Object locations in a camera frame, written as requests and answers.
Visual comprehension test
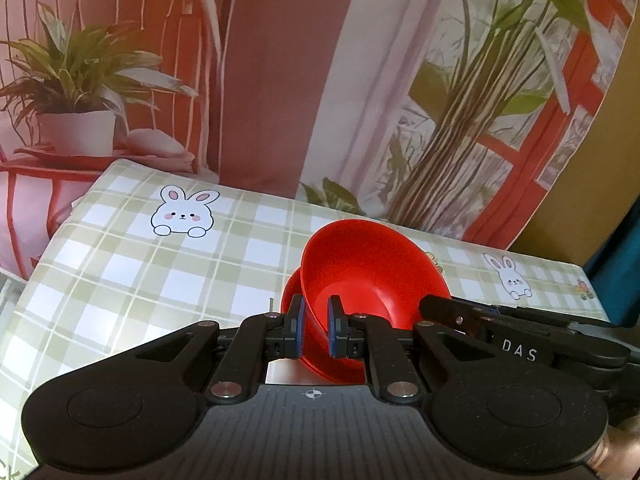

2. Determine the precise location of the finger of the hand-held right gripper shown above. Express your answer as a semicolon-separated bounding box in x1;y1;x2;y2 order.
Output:
419;295;501;337

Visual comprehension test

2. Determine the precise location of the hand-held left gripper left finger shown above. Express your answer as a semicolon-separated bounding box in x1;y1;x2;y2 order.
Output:
132;294;307;406

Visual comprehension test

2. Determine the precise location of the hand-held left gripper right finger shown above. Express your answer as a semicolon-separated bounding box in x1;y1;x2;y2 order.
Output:
326;295;501;406

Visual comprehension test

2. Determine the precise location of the red plastic bowl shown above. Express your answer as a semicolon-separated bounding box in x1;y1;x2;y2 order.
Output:
299;219;452;333
280;266;368;387

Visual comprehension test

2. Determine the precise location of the person's right hand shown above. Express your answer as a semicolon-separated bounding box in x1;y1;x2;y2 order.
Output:
595;417;640;480

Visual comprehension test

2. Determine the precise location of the blue curtain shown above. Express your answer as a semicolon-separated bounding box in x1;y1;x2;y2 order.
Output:
582;195;640;326

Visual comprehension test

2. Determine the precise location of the yellow wooden board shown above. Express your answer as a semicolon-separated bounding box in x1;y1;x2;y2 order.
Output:
507;60;640;271

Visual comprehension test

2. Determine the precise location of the checked rabbit print tablecloth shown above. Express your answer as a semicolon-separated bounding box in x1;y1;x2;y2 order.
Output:
0;159;611;480

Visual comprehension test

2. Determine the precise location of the printed room scene backdrop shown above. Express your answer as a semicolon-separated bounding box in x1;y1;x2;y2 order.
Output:
0;0;633;281

